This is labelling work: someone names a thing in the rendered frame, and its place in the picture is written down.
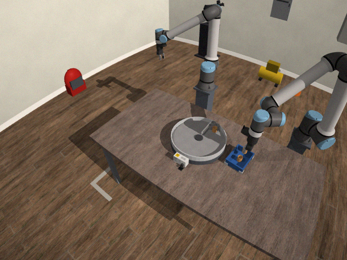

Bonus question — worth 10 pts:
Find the red welding helmet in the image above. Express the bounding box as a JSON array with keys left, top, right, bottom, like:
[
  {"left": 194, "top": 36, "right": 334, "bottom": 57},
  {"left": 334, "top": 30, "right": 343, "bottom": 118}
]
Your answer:
[{"left": 64, "top": 68, "right": 87, "bottom": 97}]

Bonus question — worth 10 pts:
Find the black cabinet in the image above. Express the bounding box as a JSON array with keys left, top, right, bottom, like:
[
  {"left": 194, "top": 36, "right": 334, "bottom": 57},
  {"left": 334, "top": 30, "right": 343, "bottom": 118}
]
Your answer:
[{"left": 194, "top": 22, "right": 221, "bottom": 59}]

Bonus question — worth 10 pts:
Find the wooden table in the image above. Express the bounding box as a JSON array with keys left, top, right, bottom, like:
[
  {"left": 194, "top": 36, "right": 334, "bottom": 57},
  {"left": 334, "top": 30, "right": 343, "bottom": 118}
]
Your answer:
[{"left": 89, "top": 89, "right": 327, "bottom": 260}]

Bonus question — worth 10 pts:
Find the white control box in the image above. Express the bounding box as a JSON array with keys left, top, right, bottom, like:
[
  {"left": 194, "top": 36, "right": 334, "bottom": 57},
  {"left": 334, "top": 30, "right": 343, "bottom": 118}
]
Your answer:
[{"left": 173, "top": 152, "right": 189, "bottom": 171}]

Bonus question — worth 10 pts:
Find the grey wall cabinet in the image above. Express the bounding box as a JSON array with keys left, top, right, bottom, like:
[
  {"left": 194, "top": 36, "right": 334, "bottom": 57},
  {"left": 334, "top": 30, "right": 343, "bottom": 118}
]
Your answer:
[{"left": 337, "top": 13, "right": 347, "bottom": 44}]

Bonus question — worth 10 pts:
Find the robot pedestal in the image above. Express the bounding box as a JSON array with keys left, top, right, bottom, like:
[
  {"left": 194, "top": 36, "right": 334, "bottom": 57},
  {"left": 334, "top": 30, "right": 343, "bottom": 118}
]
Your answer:
[
  {"left": 286, "top": 132, "right": 312, "bottom": 156},
  {"left": 193, "top": 85, "right": 219, "bottom": 112}
]

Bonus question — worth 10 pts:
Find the blue crate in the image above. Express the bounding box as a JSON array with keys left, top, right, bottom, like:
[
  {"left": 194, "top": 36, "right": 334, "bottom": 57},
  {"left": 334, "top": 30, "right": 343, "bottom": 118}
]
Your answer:
[{"left": 225, "top": 144, "right": 255, "bottom": 172}]

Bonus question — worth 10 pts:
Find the grey electrical panel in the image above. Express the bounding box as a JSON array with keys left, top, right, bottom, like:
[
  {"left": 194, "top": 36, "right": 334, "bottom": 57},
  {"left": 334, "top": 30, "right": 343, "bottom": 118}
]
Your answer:
[{"left": 270, "top": 0, "right": 293, "bottom": 21}]

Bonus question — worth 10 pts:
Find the yellow cart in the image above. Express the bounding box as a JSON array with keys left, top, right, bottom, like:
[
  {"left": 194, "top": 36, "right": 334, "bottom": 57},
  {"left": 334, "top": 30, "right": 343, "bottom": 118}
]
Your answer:
[{"left": 257, "top": 60, "right": 284, "bottom": 88}]

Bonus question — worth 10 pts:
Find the grey turntable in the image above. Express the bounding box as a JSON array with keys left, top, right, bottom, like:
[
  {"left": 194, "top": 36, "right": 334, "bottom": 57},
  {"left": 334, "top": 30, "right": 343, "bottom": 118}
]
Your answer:
[{"left": 170, "top": 116, "right": 228, "bottom": 165}]

